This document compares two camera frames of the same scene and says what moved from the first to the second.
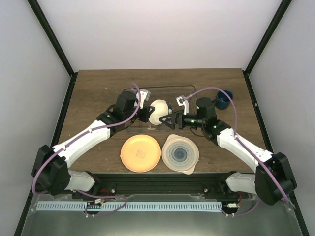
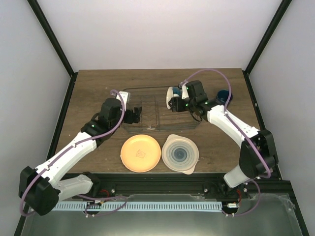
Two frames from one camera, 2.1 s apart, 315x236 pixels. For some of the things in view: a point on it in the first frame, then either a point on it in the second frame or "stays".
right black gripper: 174,117 -> 176,106
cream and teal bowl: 162,108 -> 173,92
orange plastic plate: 140,153 stays
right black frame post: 284,6 stays
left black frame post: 39,13 stays
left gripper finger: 153,108 -> 137,110
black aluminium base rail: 160,183 stays
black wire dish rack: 159,112 stays
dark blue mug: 222,101 stays
